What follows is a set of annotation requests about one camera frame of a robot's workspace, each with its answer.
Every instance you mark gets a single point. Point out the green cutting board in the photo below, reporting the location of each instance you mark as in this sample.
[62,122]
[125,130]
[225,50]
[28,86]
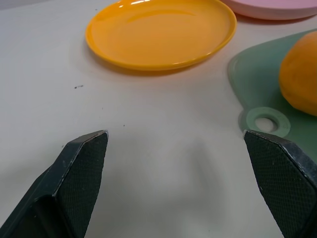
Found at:
[257,81]

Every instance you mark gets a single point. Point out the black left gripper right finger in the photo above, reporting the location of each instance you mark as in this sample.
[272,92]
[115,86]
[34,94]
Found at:
[284,178]

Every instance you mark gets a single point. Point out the yellow plastic plate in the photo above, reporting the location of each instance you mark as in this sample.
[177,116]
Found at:
[161,32]

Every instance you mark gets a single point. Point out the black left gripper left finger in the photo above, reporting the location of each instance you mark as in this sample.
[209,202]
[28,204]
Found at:
[74,183]

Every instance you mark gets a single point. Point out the orange fruit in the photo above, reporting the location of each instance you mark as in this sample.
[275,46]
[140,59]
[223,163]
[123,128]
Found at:
[301,74]

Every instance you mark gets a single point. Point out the pink plastic plate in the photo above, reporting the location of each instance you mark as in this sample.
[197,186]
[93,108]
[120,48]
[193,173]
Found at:
[275,8]

